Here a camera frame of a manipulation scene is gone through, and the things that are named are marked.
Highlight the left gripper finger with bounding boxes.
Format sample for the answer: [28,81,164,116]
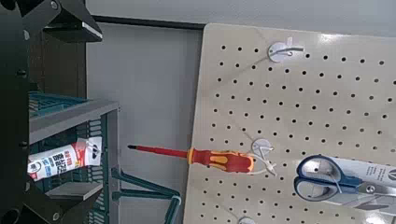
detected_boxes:
[18,0,104,43]
[18,181,104,224]

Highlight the white scissors packaging card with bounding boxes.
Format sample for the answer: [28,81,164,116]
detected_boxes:
[328,156,396,216]

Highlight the red yellow screwdriver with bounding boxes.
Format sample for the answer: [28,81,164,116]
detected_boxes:
[127,144,255,174]

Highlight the beige perforated pegboard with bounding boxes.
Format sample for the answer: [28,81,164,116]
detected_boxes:
[182,21,396,224]

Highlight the black pegboard stand post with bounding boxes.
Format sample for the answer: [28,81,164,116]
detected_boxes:
[92,14,206,32]

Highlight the blue handled scissors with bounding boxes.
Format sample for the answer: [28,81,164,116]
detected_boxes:
[293,154,396,216]

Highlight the white orange sealant tube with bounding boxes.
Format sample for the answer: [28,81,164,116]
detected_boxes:
[26,136,104,182]

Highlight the teal grey plastic crate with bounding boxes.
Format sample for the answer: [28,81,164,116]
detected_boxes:
[27,91,121,224]

